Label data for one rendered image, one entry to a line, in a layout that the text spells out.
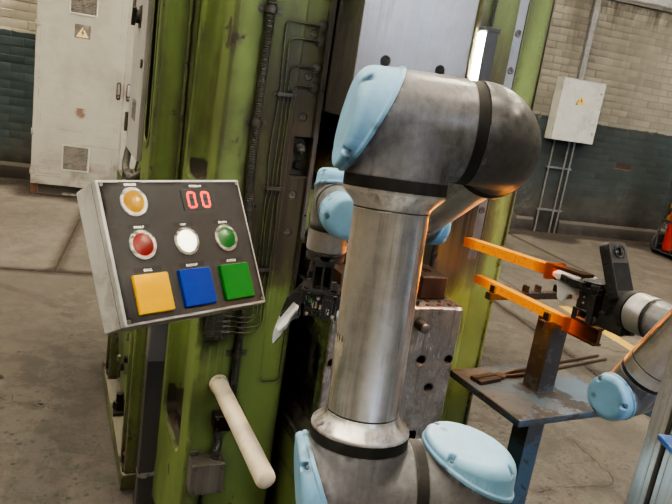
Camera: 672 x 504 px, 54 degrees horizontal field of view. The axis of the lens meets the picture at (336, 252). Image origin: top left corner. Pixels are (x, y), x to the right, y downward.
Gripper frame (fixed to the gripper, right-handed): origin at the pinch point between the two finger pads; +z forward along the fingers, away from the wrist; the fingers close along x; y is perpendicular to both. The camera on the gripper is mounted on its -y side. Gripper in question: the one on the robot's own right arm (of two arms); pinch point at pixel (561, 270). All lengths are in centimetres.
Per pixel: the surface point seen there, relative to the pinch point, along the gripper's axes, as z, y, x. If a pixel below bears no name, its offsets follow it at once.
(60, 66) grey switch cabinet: 587, -33, -90
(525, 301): 28.1, 15.8, 16.7
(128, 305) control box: 15, 13, -85
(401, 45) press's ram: 40, -43, -24
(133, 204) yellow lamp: 25, -4, -84
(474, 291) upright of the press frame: 57, 22, 22
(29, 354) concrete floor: 219, 104, -104
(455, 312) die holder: 36.3, 21.5, 1.2
